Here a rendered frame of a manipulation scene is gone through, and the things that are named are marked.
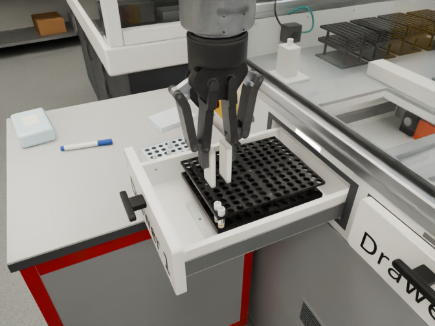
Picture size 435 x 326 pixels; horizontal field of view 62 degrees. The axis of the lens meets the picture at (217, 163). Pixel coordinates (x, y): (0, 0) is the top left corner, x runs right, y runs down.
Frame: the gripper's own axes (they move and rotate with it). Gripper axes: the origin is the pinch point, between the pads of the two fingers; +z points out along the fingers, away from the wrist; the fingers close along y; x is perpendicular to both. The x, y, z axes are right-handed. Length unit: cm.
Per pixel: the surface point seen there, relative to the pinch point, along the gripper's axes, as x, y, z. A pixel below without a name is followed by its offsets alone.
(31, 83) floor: 295, -41, 100
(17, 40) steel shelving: 376, -46, 85
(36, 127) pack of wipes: 60, -28, 19
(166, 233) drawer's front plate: -4.2, -10.3, 6.8
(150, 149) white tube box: 37.1, -1.9, 20.2
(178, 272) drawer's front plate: -7.9, -10.2, 11.8
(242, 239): -6.0, 1.7, 12.2
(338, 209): -6.2, 21.9, 13.6
